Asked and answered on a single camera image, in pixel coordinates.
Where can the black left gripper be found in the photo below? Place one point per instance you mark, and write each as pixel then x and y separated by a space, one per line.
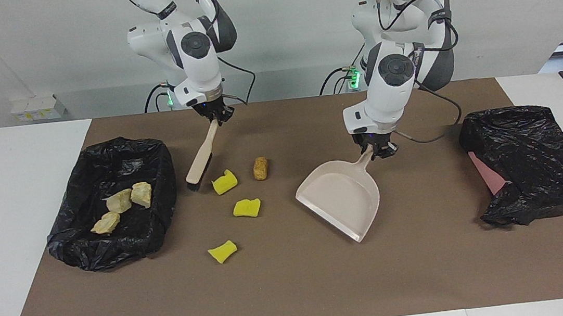
pixel 375 140

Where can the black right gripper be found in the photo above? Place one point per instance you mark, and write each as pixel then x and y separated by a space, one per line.
pixel 213 107

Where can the beige hand brush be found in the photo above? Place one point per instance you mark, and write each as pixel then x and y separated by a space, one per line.
pixel 201 161

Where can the brown bread roll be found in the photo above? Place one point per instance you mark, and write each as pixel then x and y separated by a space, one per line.
pixel 260 168

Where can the beige plastic dustpan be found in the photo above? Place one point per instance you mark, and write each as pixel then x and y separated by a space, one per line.
pixel 341 199

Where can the yellow sponge piece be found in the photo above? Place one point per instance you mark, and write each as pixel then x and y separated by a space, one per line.
pixel 222 251
pixel 224 183
pixel 246 209

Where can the beige dumpling piece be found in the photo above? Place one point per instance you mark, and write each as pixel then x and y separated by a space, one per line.
pixel 120 201
pixel 142 194
pixel 105 223

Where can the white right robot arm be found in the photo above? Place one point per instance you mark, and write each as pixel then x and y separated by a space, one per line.
pixel 199 67

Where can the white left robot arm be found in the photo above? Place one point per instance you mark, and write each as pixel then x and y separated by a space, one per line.
pixel 389 89

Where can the pink bin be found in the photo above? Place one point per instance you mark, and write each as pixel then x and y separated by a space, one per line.
pixel 487 173

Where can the black bag lined bin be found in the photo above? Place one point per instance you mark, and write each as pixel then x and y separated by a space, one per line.
pixel 104 161

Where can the black trash bag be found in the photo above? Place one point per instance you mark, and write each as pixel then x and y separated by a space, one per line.
pixel 533 163

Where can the brown table mat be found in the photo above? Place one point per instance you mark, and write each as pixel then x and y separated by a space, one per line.
pixel 295 287

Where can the white wall socket box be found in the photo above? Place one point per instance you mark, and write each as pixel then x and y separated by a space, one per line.
pixel 38 107

